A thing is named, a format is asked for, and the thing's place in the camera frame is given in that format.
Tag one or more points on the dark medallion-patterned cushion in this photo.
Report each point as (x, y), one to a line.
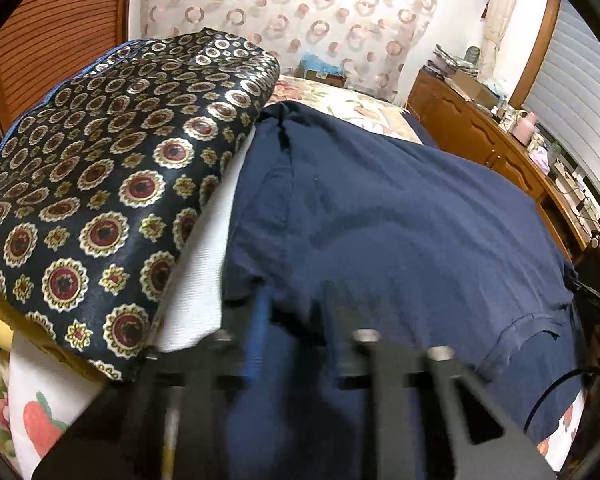
(110, 185)

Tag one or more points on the beige window curtain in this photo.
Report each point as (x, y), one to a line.
(500, 20)

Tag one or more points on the wooden louvered wardrobe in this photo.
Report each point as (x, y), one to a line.
(55, 35)

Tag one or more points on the pink tissue pack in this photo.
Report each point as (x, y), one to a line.
(540, 159)

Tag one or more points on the pink thermos jug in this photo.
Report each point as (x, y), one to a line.
(525, 127)

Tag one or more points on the wooden sideboard cabinet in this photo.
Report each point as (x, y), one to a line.
(480, 130)

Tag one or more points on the open cardboard box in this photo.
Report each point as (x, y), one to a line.
(472, 87)

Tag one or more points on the navy bed cover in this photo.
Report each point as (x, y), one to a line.
(422, 132)

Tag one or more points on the grey window blind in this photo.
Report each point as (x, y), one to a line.
(585, 100)

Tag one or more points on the navy printed T-shirt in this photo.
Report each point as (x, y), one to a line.
(380, 220)

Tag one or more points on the stack of folded cloths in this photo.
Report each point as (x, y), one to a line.
(450, 60)

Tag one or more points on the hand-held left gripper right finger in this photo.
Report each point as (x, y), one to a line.
(405, 395)

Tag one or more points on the small labelled cardboard box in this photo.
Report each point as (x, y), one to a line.
(330, 79)

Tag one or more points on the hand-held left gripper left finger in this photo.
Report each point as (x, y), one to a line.
(200, 390)

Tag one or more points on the sheer circle-patterned curtain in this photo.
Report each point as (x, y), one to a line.
(290, 10)

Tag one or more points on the white strawberry-print blanket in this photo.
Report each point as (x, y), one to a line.
(200, 280)

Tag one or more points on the blue plastic bag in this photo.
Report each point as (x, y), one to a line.
(317, 62)

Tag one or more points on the floral bed sheet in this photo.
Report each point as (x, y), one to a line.
(350, 107)

